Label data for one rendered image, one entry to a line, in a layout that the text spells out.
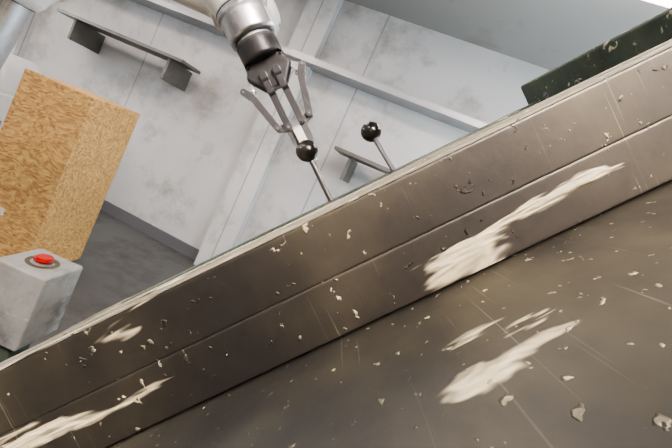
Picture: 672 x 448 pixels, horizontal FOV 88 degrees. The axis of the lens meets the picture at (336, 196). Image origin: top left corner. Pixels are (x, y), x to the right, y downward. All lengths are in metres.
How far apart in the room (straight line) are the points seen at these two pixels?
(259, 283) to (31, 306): 0.86
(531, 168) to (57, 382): 0.30
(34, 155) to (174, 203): 1.78
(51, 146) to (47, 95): 0.29
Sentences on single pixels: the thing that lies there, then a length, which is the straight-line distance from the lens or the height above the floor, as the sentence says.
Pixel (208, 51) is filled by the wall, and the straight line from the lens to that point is 4.32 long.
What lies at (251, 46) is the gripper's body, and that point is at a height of 1.54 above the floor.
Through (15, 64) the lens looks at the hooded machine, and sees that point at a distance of 5.12.
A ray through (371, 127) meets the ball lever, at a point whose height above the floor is 1.50.
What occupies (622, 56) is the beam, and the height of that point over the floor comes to 1.76.
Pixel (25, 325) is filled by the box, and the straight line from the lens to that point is 1.07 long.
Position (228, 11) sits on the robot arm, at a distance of 0.67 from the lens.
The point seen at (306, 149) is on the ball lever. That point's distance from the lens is 0.58.
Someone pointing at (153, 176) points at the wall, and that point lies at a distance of 4.35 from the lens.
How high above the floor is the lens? 1.39
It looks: 2 degrees down
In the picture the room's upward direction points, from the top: 24 degrees clockwise
